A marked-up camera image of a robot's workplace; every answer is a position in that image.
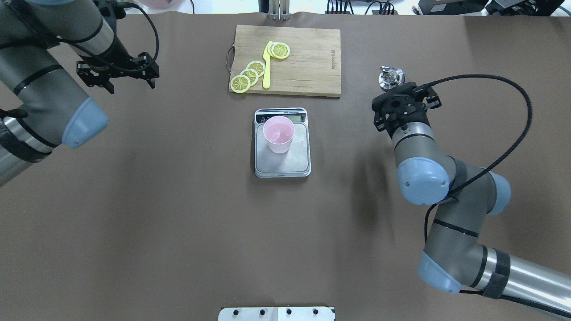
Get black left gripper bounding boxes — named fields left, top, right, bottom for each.
left=76, top=38, right=160, bottom=94

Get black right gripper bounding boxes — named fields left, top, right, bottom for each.
left=372, top=82, right=441, bottom=137

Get glass sauce bottle steel top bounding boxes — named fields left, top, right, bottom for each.
left=378, top=66, right=405, bottom=92

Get pink plastic cup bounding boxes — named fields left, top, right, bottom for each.
left=262, top=115, right=294, bottom=154

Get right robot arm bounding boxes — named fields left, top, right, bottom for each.
left=372, top=82, right=570, bottom=319

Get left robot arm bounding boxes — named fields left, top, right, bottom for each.
left=0, top=0, right=160, bottom=185

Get silver digital kitchen scale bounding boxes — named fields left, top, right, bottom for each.
left=253, top=107, right=311, bottom=178

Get black label box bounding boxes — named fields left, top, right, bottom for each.
left=418, top=0, right=489, bottom=16

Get bamboo cutting board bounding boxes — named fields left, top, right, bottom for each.
left=230, top=25, right=341, bottom=98

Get lemon slice under knife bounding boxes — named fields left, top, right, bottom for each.
left=269, top=42, right=291, bottom=60

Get yellow plastic knife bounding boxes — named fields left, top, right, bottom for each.
left=262, top=41, right=273, bottom=89

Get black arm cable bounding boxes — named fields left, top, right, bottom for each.
left=67, top=2, right=160, bottom=74

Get lemon slice near handle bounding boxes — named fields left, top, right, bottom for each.
left=229, top=74, right=251, bottom=94

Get aluminium frame post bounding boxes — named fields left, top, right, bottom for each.
left=268, top=0, right=291, bottom=21

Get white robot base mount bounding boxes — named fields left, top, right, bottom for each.
left=218, top=305, right=337, bottom=321

